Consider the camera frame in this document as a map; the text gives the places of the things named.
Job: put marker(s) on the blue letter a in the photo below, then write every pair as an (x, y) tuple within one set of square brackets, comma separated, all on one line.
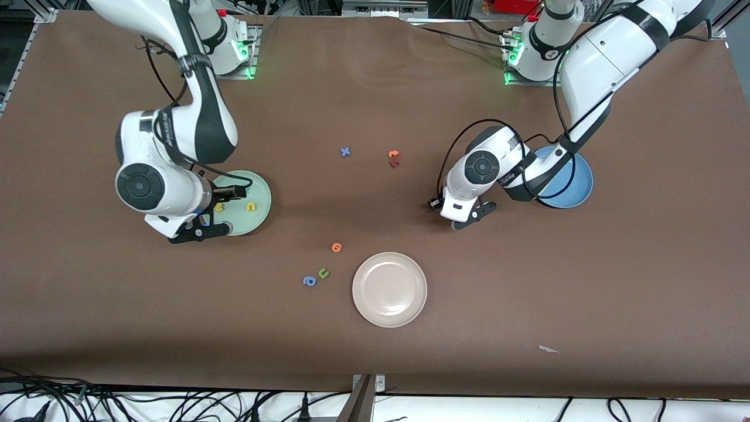
[(304, 280)]

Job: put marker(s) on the green plate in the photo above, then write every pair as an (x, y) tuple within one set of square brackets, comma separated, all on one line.
[(261, 223)]

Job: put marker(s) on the brown table cover sheet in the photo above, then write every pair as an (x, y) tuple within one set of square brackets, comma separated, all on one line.
[(117, 305)]

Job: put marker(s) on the beige plate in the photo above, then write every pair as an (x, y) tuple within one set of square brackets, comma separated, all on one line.
[(389, 289)]

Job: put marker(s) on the aluminium frame post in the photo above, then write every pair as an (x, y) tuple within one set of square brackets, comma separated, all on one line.
[(718, 29)]

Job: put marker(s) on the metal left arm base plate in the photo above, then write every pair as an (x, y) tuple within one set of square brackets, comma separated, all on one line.
[(527, 84)]

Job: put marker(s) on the silver corner bracket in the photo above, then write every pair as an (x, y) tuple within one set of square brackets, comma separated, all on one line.
[(381, 384)]

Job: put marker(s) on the aluminium frame rail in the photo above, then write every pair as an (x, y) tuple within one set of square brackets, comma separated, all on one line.
[(35, 47)]

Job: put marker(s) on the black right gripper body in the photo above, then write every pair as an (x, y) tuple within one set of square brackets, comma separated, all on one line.
[(223, 191)]

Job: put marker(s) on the white paper scrap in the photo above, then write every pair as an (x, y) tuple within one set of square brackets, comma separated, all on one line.
[(546, 349)]

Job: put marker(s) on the aluminium table leg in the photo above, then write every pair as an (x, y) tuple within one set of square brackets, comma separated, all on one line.
[(357, 407)]

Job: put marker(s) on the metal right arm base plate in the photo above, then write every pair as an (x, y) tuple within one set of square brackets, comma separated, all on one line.
[(253, 53)]

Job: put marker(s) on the blue plate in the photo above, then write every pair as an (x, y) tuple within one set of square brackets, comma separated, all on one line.
[(577, 187)]

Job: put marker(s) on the red background object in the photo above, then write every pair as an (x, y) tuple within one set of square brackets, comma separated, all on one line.
[(515, 6)]

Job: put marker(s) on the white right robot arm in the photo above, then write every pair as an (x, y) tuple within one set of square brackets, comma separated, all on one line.
[(129, 14)]

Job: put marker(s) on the silver metal box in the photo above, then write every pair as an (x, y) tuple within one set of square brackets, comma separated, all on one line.
[(384, 9)]

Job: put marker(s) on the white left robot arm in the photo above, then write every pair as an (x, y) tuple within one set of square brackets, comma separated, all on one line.
[(603, 53)]

